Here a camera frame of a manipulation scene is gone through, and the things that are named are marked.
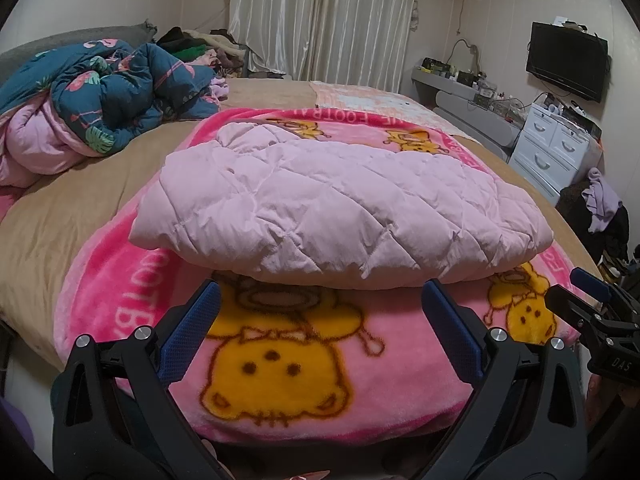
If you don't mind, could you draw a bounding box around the pile of clothes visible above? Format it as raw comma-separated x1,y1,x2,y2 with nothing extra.
155,26,251,73

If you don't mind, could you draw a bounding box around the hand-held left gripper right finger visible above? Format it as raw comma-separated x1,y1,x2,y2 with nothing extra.
421,279,588,480

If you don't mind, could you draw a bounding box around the blue floral duvet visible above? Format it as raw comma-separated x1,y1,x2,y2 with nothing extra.
0,39,231,188

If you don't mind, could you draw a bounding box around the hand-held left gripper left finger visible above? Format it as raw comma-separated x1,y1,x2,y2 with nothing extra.
52,280,223,480

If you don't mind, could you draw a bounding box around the white drawer cabinet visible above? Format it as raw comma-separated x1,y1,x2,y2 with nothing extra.
507,102,603,206

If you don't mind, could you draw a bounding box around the grey cable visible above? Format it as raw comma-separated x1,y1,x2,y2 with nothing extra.
447,36,482,75

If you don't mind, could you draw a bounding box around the pink quilted jacket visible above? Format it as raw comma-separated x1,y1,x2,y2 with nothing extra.
129,122,555,291

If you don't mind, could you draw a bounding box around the pale pink patterned cloth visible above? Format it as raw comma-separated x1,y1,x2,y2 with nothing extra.
309,80,481,146

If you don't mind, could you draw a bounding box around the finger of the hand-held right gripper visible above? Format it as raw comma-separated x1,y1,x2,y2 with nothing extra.
570,267,628,306
544,284,613,346

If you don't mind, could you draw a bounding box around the dark clothes heap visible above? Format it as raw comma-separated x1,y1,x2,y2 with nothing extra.
555,182,631,271

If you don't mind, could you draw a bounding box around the grey headboard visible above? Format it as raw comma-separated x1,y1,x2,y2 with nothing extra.
0,20,158,63

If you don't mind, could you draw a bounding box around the lilac cloth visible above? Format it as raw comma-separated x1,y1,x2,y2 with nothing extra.
585,167,623,233

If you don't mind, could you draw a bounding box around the black television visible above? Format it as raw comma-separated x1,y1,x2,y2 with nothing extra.
525,21,610,103

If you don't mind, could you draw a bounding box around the white curtain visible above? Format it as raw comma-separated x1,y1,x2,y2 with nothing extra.
227,0,431,81

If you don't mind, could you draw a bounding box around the pink printed blanket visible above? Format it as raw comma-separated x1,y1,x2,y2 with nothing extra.
54,107,608,443

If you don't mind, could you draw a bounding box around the grey wall shelf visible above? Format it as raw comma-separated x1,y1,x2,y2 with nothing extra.
411,66,526,148

